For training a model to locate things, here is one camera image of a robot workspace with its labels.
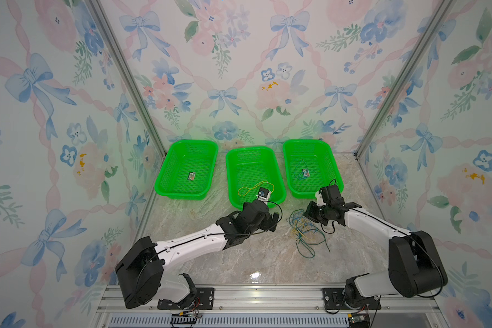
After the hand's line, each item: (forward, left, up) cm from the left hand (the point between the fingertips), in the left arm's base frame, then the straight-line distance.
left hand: (270, 209), depth 80 cm
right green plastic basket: (+36, -26, -15) cm, 47 cm away
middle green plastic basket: (+34, +8, -16) cm, 39 cm away
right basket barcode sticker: (+31, -23, -15) cm, 41 cm away
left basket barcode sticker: (+28, +39, -15) cm, 51 cm away
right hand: (+5, -16, -11) cm, 20 cm away
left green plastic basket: (+34, +42, -16) cm, 57 cm away
